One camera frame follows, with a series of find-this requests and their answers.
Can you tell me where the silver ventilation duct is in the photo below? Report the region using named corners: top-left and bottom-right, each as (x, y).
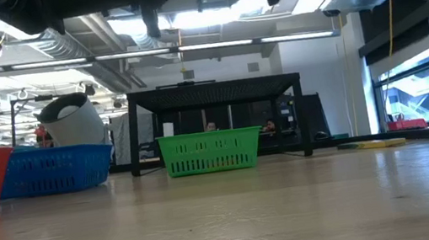
top-left (24, 8), bottom-right (142, 107)

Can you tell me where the black computer mouse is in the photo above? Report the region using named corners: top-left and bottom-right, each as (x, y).
top-left (312, 130), bottom-right (331, 141)

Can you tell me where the green plastic basket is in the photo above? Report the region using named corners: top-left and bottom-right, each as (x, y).
top-left (156, 122), bottom-right (268, 181)

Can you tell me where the white rectangular object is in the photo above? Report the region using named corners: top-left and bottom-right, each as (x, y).
top-left (160, 120), bottom-right (177, 139)

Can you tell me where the blue plastic basket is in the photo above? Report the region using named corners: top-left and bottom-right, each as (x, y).
top-left (0, 137), bottom-right (120, 203)

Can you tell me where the red storage bin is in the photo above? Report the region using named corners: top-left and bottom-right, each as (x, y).
top-left (385, 109), bottom-right (429, 135)

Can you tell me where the grey hanging cloth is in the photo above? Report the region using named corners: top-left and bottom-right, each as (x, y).
top-left (106, 107), bottom-right (161, 166)

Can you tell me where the long fluorescent light rail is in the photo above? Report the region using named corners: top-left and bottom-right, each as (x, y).
top-left (0, 11), bottom-right (342, 87)

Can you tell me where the black cabinet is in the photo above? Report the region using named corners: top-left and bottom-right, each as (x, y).
top-left (248, 88), bottom-right (332, 152)

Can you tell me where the yellow green crayon box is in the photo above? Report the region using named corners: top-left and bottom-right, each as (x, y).
top-left (335, 133), bottom-right (408, 156)

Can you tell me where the yellow hanging cable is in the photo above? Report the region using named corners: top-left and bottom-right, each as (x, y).
top-left (366, 0), bottom-right (414, 113)

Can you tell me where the black metal rack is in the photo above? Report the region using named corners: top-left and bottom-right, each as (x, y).
top-left (4, 92), bottom-right (59, 147)

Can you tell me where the black mesh shelf riser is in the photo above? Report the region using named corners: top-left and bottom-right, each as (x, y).
top-left (120, 67), bottom-right (314, 183)

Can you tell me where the black dome security camera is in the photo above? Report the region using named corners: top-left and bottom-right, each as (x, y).
top-left (321, 7), bottom-right (341, 19)

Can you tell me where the white cylindrical cup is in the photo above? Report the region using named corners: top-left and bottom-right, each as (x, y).
top-left (33, 88), bottom-right (110, 154)

